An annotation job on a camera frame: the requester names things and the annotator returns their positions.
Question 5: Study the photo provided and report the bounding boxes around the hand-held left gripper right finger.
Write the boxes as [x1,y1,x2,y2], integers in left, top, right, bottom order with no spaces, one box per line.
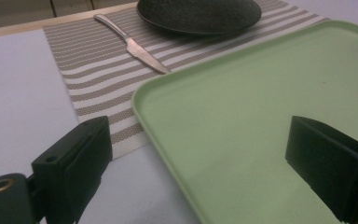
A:
[284,115,358,224]

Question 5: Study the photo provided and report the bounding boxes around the light green plastic tray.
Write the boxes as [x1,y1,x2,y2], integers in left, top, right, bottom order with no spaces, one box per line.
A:
[131,20,358,224]

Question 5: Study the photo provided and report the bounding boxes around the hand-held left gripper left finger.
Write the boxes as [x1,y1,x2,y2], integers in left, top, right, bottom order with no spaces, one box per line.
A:
[31,116,114,224]

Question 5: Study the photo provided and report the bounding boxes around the dark speckled round plate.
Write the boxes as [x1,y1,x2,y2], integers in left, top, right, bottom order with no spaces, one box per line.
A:
[136,0,263,35]

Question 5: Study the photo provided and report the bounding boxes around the silver table knife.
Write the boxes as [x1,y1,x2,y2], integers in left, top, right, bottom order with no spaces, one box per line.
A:
[93,13,172,76]

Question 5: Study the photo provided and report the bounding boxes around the striped woven placemat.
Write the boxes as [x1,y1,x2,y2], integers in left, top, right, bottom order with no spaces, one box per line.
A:
[42,0,330,161]

